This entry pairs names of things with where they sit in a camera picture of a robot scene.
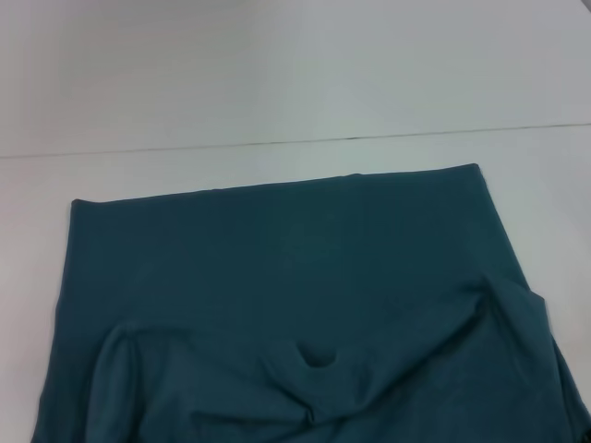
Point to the blue shirt with FREE print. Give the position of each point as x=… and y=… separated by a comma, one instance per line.
x=300, y=300

